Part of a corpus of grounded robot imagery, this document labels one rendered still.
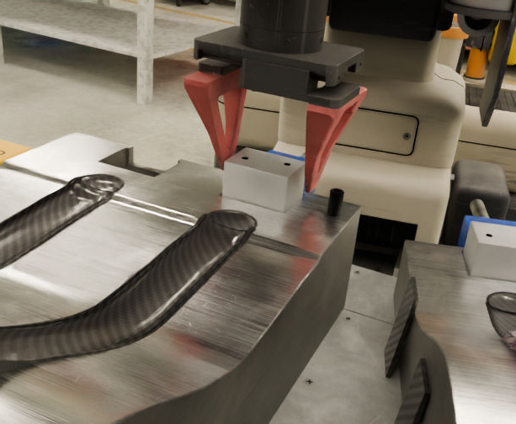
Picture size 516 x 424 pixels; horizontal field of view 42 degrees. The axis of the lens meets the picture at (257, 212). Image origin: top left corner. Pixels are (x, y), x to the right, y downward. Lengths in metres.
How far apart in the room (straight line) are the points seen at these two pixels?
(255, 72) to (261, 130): 0.69
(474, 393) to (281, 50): 0.24
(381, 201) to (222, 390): 0.52
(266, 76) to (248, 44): 0.03
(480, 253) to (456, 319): 0.07
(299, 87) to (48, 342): 0.22
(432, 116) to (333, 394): 0.44
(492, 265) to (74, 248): 0.29
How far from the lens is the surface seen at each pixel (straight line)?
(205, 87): 0.46
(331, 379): 0.47
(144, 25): 3.56
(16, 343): 0.32
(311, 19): 0.44
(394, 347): 0.47
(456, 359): 0.35
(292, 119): 0.84
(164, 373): 0.31
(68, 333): 0.35
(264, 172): 0.47
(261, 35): 0.44
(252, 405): 0.38
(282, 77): 0.43
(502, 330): 0.47
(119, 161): 0.57
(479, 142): 1.10
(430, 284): 0.49
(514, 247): 0.51
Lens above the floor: 1.09
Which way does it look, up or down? 26 degrees down
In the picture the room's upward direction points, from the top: 5 degrees clockwise
